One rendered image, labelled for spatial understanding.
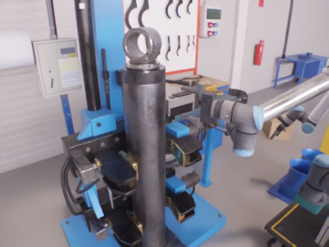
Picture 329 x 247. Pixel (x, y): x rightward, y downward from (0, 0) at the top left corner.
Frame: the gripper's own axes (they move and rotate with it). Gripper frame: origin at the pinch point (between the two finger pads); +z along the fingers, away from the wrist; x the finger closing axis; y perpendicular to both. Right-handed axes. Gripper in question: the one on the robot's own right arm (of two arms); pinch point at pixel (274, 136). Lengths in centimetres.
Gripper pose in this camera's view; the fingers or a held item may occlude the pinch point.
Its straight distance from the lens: 212.8
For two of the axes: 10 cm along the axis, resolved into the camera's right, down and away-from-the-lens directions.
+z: -3.5, 7.2, 5.9
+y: 5.9, 6.6, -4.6
